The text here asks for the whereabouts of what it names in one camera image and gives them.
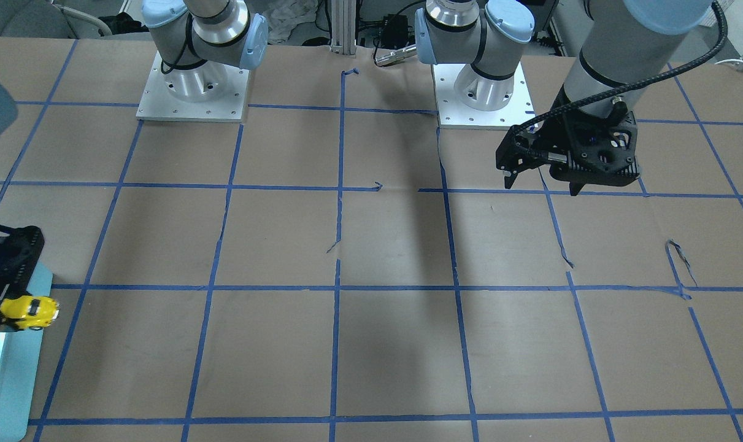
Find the yellow beetle toy car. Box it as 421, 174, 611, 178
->
0, 295, 60, 332

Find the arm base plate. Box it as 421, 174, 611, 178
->
136, 53, 253, 123
432, 64, 536, 130

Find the aluminium frame post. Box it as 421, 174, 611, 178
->
329, 0, 359, 58

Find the turquoise plastic bin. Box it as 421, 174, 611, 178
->
0, 263, 53, 441

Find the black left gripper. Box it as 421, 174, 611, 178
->
496, 110, 641, 198

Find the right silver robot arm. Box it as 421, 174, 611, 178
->
0, 1, 269, 333

